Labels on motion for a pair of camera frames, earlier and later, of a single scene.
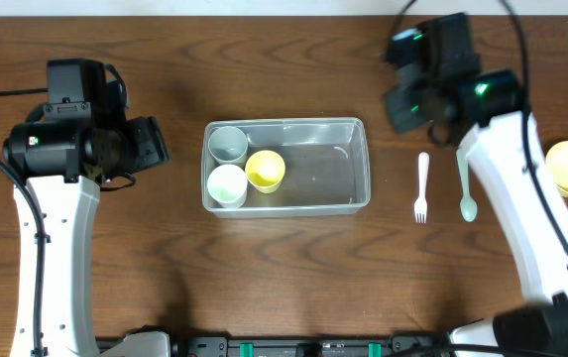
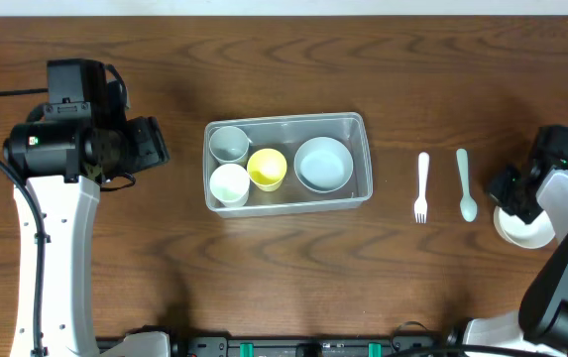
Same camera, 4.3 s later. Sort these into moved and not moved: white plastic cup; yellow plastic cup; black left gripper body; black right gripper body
Moved: black right gripper body
Not moved: yellow plastic cup; black left gripper body; white plastic cup
